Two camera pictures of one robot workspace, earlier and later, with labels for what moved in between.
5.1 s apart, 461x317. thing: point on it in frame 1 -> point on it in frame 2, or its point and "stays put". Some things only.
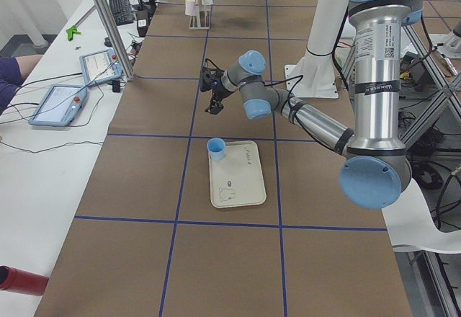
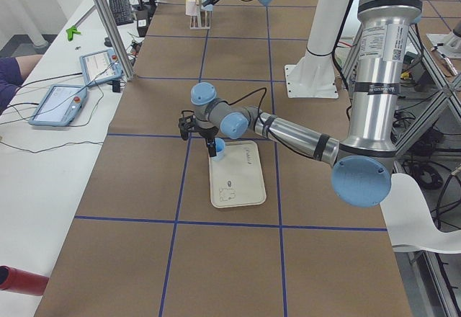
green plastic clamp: [70, 31] stays put
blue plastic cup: [216, 148] stays put
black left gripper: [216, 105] -> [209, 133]
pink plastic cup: [190, 8] stays put
